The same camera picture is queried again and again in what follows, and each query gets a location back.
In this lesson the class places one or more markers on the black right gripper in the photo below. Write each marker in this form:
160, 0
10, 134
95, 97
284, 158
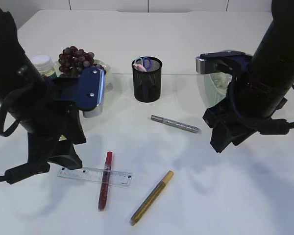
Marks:
226, 126

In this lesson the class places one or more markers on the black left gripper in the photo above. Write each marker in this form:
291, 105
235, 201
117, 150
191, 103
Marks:
54, 139

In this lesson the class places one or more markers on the red glitter pen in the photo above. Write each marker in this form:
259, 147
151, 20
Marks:
105, 182

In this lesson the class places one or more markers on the silver glitter pen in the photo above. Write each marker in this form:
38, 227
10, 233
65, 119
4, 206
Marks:
175, 124

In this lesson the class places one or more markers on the transparent plastic ruler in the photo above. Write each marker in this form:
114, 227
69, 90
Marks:
117, 178

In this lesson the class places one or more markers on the gold glitter pen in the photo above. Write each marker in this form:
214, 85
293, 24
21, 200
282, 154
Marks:
150, 199

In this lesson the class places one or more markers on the purple grape bunch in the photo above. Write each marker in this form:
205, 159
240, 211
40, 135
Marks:
73, 61

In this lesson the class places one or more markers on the yellow tea bottle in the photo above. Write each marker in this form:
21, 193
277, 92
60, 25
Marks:
44, 65

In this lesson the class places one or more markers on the blue scissors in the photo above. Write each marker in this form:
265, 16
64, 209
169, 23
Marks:
145, 61

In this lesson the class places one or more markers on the pink purple scissors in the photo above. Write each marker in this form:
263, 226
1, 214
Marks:
139, 67

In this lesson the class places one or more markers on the clear plastic sheet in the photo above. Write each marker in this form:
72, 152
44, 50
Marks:
221, 80

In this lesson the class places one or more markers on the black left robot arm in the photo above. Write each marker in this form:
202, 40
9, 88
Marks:
36, 103

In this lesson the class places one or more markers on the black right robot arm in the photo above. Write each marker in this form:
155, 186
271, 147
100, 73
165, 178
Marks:
258, 83

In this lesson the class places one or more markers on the green woven plastic basket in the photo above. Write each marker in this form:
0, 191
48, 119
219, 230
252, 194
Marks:
214, 94

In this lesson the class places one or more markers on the light green wavy plate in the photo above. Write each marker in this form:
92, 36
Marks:
108, 75

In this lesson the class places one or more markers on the black mesh pen holder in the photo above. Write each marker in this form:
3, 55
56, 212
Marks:
147, 85

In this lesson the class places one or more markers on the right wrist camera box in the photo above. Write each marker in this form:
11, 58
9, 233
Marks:
228, 61

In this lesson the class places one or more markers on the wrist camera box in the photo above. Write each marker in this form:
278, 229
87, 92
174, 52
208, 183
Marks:
86, 91
228, 61

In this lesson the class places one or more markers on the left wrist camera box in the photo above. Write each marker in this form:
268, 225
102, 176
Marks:
86, 91

